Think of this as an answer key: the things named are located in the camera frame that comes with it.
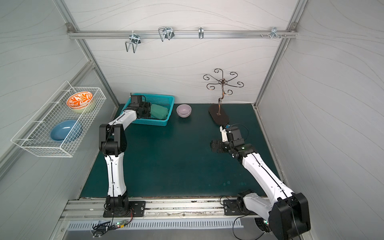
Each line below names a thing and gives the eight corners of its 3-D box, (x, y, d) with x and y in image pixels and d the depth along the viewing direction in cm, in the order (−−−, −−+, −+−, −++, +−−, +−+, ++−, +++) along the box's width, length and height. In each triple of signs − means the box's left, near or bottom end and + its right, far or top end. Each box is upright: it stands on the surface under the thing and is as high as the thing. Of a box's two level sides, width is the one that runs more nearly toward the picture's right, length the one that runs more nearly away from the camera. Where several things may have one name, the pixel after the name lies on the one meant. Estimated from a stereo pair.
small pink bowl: (177, 120, 116) (175, 112, 109) (178, 111, 122) (176, 103, 115) (191, 120, 116) (191, 112, 109) (191, 111, 122) (191, 103, 115)
